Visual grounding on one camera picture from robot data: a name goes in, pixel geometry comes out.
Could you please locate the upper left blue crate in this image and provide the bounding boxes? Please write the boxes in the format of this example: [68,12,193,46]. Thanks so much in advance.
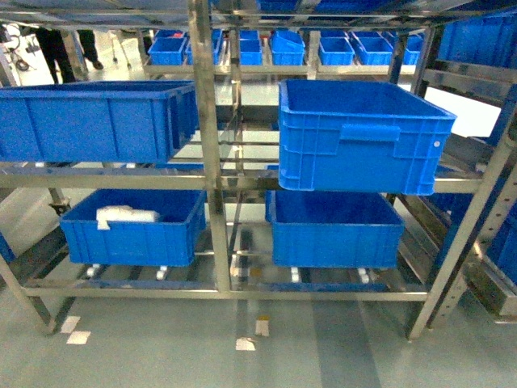
[1,80,199,163]

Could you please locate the stainless steel flow rack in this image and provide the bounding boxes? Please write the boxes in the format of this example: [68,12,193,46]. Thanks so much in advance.
[1,1,516,339]

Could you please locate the large blue target crate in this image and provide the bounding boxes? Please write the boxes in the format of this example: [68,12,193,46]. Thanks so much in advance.
[278,79,456,196]

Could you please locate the lower left blue crate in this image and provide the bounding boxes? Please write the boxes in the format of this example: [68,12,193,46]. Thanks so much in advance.
[60,189,206,267]

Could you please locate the person legs in black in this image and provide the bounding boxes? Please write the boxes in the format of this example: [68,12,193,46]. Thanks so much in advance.
[34,28,103,84]

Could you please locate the lower right rack crate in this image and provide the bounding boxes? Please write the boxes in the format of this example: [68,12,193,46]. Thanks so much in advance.
[266,190,405,268]

